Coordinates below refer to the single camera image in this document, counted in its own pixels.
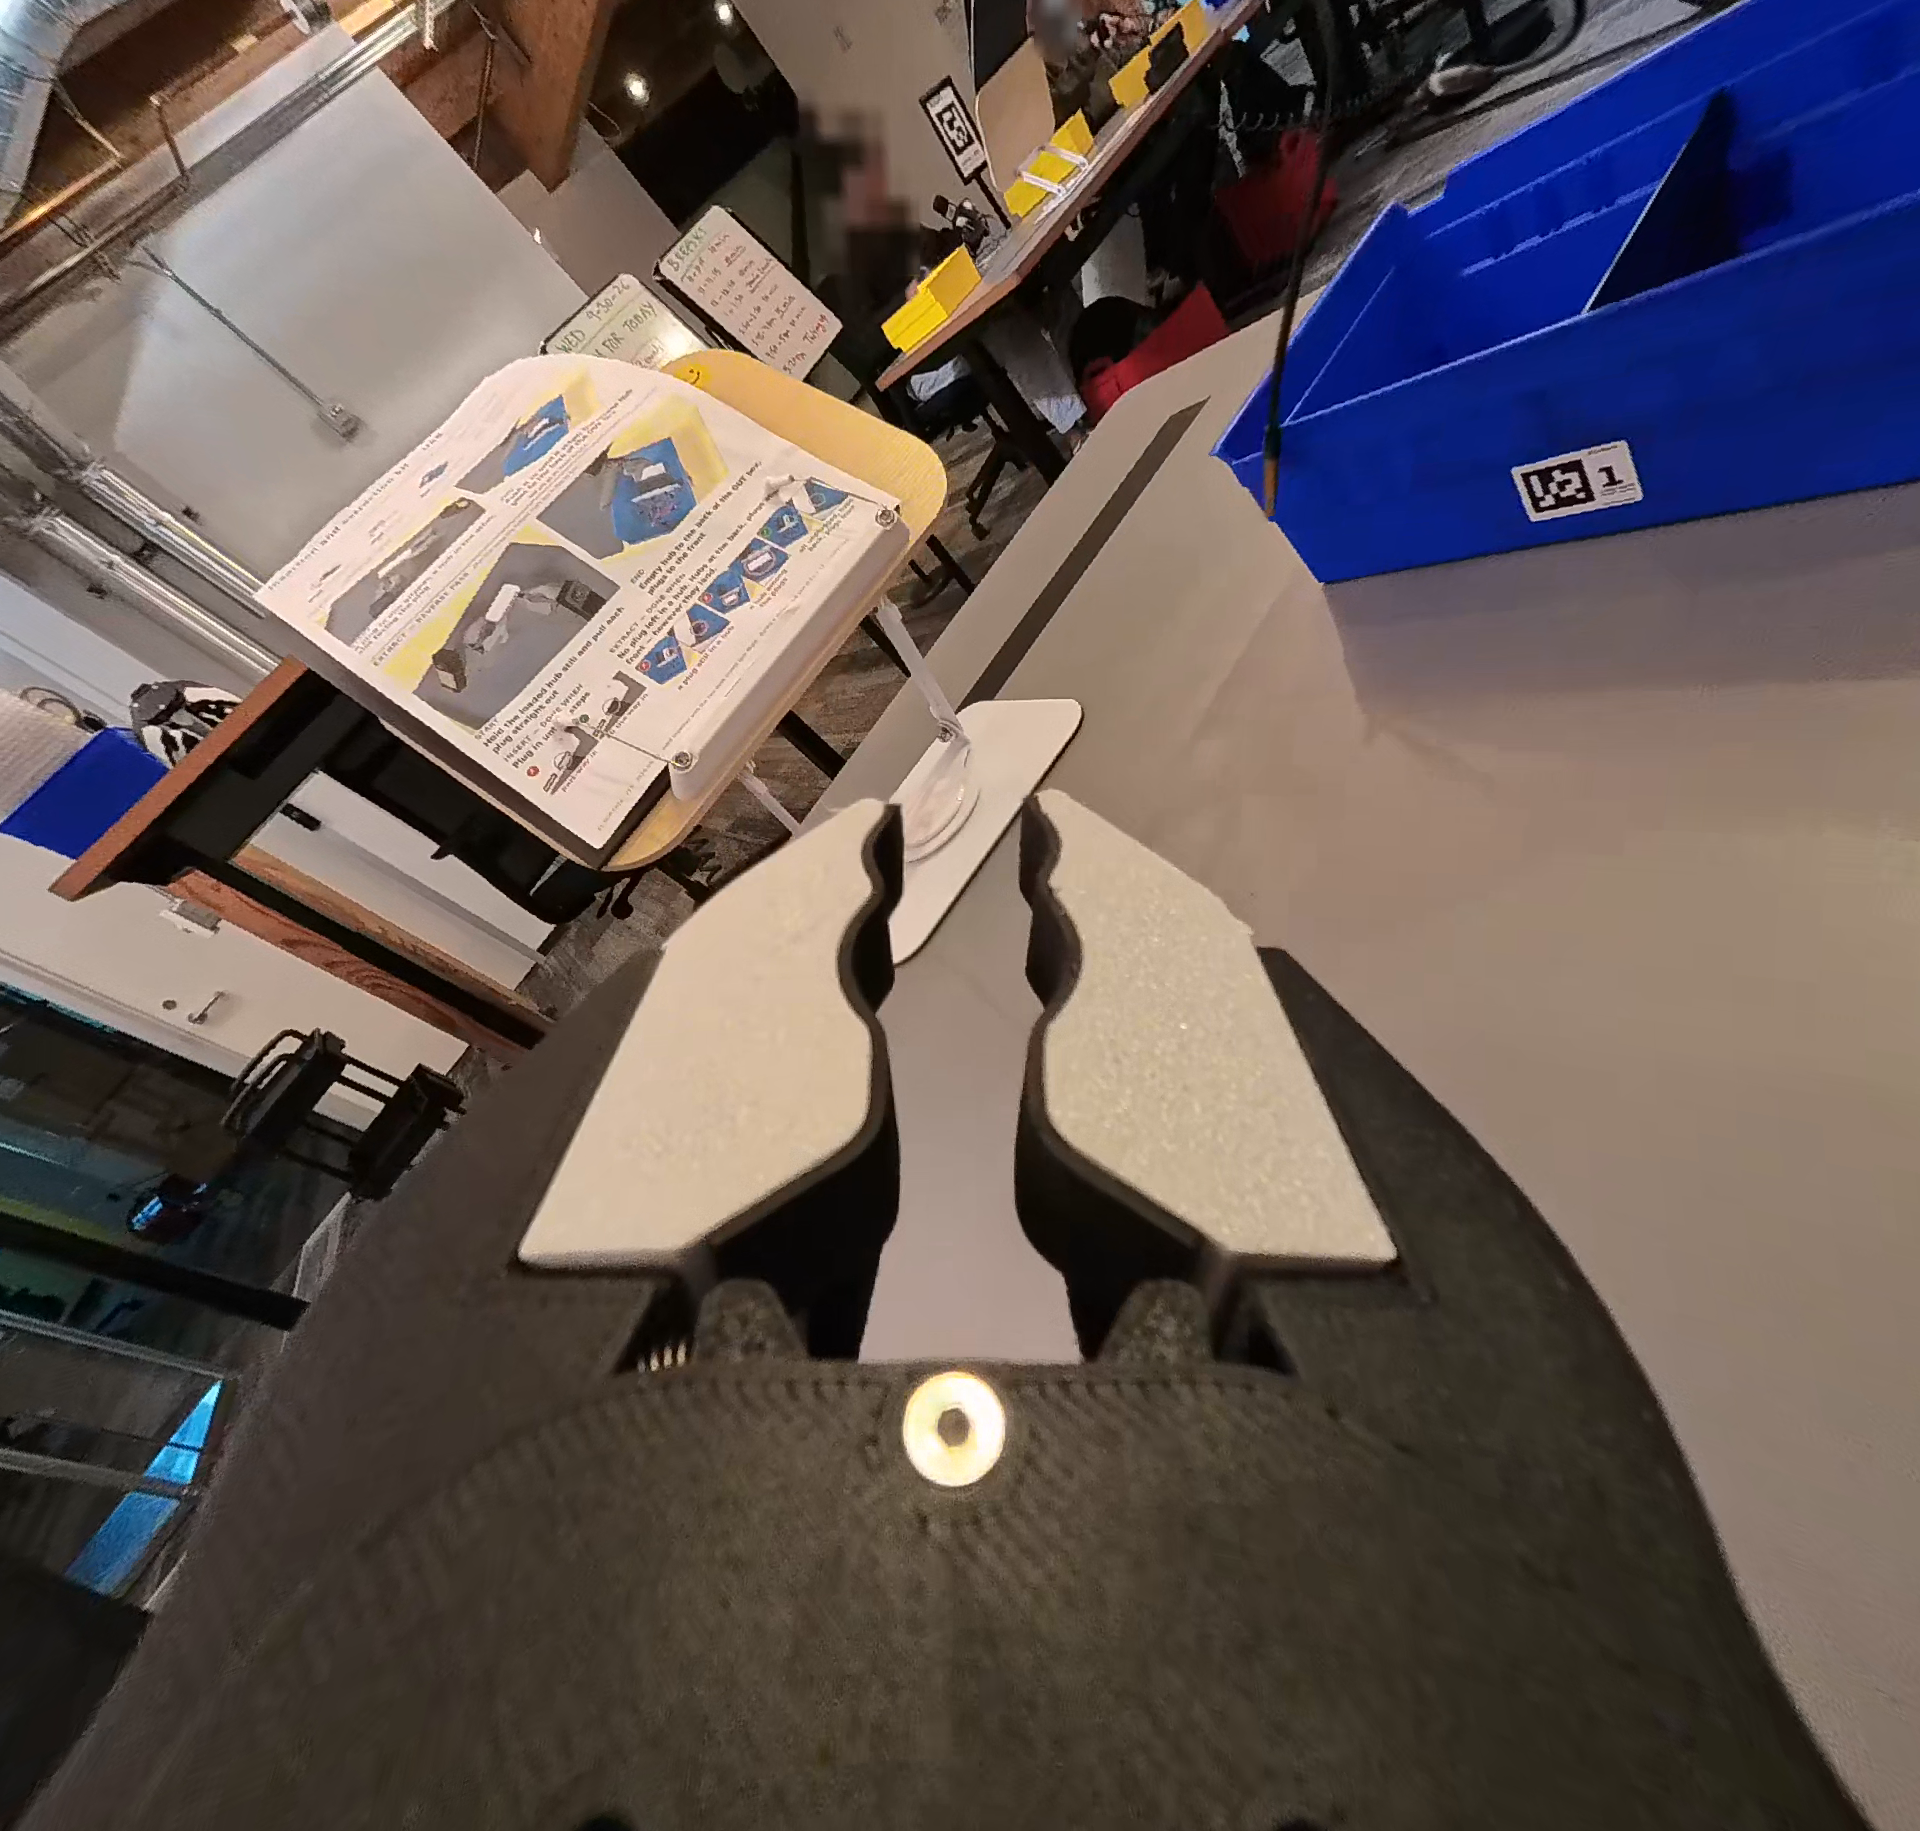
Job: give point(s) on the black metal cart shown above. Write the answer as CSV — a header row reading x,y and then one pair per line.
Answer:
x,y
391,1126

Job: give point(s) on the brown desk black frame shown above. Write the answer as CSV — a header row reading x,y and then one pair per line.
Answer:
x,y
226,796

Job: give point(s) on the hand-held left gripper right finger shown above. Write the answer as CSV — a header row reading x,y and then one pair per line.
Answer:
x,y
1201,1097

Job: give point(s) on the yellow plastic bin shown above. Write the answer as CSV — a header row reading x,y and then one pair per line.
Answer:
x,y
1148,70
1036,190
931,304

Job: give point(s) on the printed instruction sheet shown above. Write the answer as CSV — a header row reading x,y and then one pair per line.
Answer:
x,y
571,556

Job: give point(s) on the whiteboard with writing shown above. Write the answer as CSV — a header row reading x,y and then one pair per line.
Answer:
x,y
752,300
617,339

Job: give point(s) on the long wooden work table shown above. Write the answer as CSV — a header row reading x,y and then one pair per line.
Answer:
x,y
1036,249

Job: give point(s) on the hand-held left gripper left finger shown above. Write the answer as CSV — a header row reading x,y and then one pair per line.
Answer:
x,y
706,1081

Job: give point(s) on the black white marker tag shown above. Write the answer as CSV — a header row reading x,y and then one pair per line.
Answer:
x,y
1576,480

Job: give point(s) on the red bag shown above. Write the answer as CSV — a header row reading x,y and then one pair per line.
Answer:
x,y
1277,205

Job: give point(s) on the blue plastic bin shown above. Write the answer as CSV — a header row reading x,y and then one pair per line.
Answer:
x,y
1501,360

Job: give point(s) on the small blue storage bin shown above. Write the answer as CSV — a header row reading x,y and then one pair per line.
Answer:
x,y
76,805

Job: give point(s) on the black white marker sign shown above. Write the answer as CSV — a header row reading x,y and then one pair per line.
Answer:
x,y
956,129

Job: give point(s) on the red plastic bin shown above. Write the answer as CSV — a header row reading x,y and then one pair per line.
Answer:
x,y
1171,354

